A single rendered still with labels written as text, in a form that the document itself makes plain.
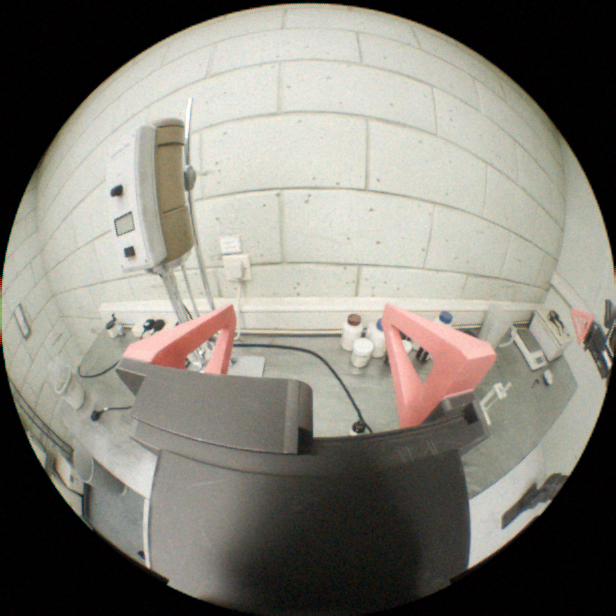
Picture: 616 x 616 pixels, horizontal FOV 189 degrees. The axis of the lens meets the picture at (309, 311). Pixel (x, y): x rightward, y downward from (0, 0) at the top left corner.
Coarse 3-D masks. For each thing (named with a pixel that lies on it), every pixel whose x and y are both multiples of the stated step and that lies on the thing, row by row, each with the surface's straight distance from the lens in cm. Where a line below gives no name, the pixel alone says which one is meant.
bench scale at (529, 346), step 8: (520, 328) 125; (512, 336) 117; (520, 336) 115; (528, 336) 121; (520, 344) 113; (528, 344) 114; (536, 344) 122; (528, 352) 111; (536, 352) 119; (528, 360) 110; (536, 360) 114; (544, 360) 124; (536, 368) 113
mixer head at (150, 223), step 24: (168, 120) 34; (120, 144) 32; (144, 144) 30; (168, 144) 33; (120, 168) 31; (144, 168) 29; (168, 168) 32; (120, 192) 30; (144, 192) 28; (168, 192) 31; (120, 216) 30; (144, 216) 28; (168, 216) 31; (120, 240) 31; (144, 240) 28; (168, 240) 31; (192, 240) 35; (120, 264) 33; (144, 264) 29; (168, 264) 33
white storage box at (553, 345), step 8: (536, 312) 138; (544, 312) 144; (536, 320) 137; (544, 320) 133; (560, 320) 164; (536, 328) 137; (552, 328) 131; (560, 328) 148; (536, 336) 137; (544, 336) 134; (552, 336) 130; (560, 336) 135; (544, 344) 134; (552, 344) 131; (560, 344) 129; (568, 344) 158; (544, 352) 135; (552, 352) 132; (560, 352) 147
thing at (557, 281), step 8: (552, 280) 166; (560, 280) 163; (560, 288) 163; (568, 288) 161; (568, 296) 160; (576, 296) 159; (576, 304) 158; (584, 304) 157; (584, 320) 157; (608, 344) 156
